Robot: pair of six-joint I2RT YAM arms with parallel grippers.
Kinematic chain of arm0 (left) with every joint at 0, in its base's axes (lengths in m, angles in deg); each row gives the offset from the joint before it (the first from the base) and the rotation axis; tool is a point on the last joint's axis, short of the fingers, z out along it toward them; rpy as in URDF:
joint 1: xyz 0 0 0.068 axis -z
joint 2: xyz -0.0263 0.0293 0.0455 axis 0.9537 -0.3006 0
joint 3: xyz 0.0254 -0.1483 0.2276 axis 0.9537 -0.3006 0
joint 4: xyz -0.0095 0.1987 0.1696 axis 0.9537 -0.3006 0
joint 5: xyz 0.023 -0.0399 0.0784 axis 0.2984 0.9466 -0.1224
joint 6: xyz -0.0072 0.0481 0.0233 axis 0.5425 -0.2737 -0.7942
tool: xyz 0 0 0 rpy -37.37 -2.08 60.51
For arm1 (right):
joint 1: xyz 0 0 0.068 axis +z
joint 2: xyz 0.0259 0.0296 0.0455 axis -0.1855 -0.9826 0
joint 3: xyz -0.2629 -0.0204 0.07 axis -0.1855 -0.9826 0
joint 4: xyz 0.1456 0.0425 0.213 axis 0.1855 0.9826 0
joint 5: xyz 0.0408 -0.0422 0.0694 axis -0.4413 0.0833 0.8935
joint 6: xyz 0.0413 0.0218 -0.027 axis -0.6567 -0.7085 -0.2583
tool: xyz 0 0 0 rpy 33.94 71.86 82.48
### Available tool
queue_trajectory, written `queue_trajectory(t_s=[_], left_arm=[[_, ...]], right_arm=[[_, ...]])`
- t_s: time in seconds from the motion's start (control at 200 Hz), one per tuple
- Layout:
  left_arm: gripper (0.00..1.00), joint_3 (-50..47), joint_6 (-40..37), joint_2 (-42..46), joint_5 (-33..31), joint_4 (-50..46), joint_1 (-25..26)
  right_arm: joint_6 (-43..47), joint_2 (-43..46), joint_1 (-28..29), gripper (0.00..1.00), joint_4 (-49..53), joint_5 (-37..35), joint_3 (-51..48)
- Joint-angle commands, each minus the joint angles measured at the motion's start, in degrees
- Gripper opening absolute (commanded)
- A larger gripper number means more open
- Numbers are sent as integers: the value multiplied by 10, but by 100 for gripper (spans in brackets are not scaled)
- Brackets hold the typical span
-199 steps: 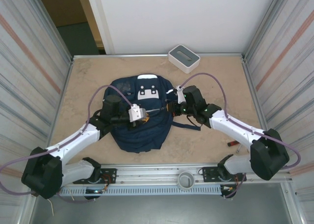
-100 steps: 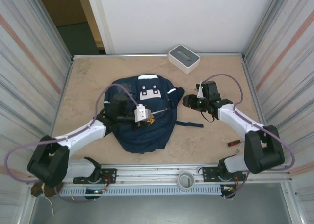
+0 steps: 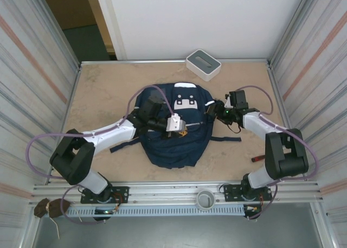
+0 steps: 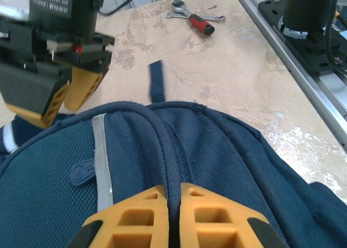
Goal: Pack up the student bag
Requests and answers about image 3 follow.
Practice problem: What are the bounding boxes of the brown cloth bundle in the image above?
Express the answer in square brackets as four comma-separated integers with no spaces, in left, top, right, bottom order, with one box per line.
[34,198,72,219]

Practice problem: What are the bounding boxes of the thin aluminium frame rail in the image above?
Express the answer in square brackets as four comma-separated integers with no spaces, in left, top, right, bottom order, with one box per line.
[80,58,272,65]

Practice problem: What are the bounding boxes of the white grey tissue box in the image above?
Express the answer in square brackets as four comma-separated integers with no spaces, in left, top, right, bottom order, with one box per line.
[185,49,222,82]

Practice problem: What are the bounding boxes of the black controller board with wires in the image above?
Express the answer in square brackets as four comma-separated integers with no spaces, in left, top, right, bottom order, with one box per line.
[93,208,120,222]
[243,204,263,221]

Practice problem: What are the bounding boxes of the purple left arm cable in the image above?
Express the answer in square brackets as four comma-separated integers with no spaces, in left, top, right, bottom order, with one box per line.
[27,85,177,226]

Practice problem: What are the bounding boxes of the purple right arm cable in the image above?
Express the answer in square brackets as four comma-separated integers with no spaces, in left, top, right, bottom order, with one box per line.
[235,85,320,221]

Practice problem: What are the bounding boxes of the aluminium side frame rail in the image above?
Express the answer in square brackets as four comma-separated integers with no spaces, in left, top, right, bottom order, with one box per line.
[47,64,82,184]
[267,62,307,181]

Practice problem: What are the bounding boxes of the grey slotted cable duct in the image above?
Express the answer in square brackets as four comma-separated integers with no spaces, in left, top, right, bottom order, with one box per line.
[66,206,246,217]

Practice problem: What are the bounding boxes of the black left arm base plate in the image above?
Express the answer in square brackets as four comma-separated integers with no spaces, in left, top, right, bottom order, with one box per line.
[80,186,130,205]

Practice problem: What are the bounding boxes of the brown wooden door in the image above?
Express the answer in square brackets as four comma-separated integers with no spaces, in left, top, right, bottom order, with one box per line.
[40,0,114,55]

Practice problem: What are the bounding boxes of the grey plastic pipe ring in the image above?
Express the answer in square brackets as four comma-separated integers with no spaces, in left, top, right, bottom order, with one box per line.
[196,189,216,210]

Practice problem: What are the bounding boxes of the navy blue backpack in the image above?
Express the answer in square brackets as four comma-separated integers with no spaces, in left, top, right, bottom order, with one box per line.
[110,82,242,169]

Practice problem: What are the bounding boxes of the long aluminium frame rail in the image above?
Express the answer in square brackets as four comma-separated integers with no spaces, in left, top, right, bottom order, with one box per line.
[32,180,325,204]

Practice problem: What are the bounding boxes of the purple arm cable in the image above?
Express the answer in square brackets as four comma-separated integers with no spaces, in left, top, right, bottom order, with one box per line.
[27,85,177,226]
[235,85,320,221]

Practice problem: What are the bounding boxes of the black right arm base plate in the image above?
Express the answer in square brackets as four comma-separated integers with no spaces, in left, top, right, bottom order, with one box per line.
[222,184,273,202]

